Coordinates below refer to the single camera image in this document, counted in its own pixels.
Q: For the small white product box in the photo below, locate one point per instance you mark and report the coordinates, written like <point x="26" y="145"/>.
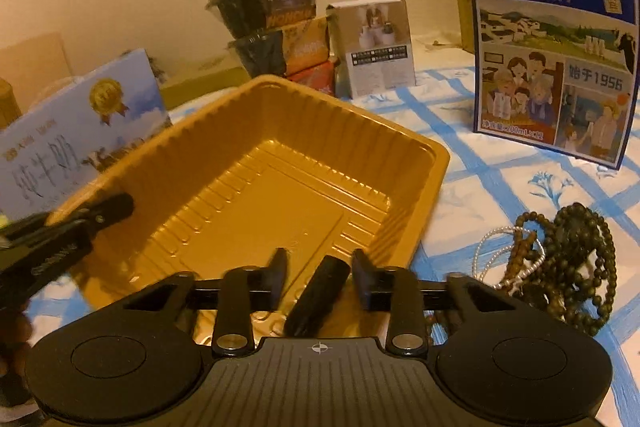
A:
<point x="371" y="41"/>

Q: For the bottom red noodle bowl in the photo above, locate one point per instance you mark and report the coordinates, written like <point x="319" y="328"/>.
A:
<point x="320" y="77"/>

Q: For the low cardboard box behind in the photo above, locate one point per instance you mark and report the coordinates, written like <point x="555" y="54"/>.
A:
<point x="198" y="79"/>

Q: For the blue checked tablecloth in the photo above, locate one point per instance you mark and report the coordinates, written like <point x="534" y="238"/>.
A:
<point x="488" y="183"/>

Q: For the blue illustrated milk box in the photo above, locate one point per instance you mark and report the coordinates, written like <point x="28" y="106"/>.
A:
<point x="562" y="75"/>

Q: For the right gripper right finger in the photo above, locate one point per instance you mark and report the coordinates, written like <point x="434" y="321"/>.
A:
<point x="397" y="292"/>

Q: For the top black noodle bowl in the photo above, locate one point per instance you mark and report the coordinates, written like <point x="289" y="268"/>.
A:
<point x="245" y="17"/>

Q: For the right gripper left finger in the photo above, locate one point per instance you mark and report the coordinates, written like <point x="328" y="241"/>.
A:
<point x="244" y="291"/>

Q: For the middle orange noodle bowl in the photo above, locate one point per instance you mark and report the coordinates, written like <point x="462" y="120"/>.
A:
<point x="284" y="51"/>

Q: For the orange plastic tray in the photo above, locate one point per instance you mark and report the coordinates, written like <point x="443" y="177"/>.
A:
<point x="272" y="165"/>

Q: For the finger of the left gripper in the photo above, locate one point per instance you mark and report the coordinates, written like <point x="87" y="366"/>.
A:
<point x="34" y="253"/>

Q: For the white blue milk carton box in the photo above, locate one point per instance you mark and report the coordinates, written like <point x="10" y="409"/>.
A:
<point x="66" y="141"/>

